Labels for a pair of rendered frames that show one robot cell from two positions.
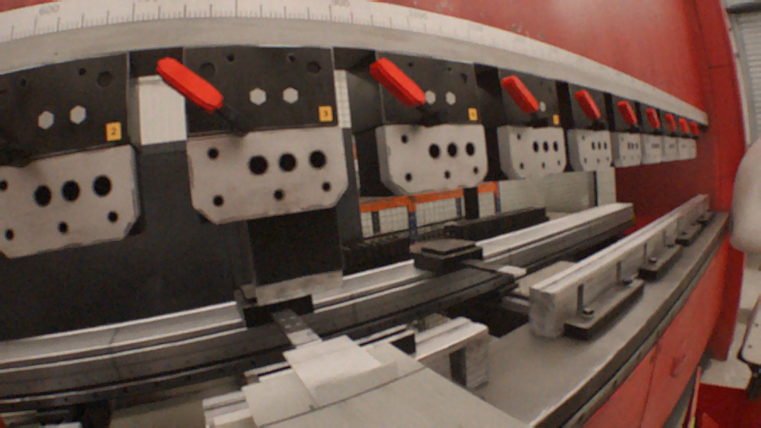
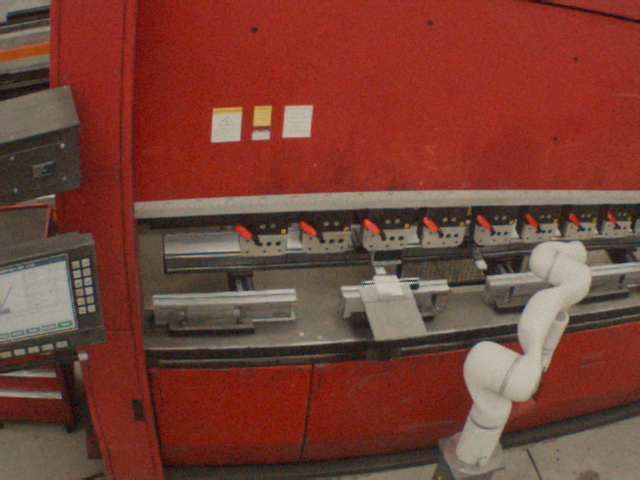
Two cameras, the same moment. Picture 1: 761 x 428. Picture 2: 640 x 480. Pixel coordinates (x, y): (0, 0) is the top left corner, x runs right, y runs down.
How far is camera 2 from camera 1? 256 cm
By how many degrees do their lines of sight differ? 33
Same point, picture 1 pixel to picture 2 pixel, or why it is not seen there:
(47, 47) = (327, 205)
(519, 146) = (481, 234)
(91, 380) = (271, 261)
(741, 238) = not seen: hidden behind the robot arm
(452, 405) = (412, 312)
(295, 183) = (392, 243)
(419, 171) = (433, 241)
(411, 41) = (443, 202)
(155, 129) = not seen: outside the picture
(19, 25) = (317, 198)
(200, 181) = (367, 241)
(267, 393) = (366, 292)
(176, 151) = not seen: hidden behind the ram
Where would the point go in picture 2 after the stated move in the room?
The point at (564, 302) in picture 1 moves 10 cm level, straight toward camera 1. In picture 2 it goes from (497, 291) to (482, 302)
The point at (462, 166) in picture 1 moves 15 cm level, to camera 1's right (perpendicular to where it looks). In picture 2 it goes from (450, 240) to (490, 251)
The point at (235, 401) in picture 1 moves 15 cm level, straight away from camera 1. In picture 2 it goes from (352, 289) to (343, 262)
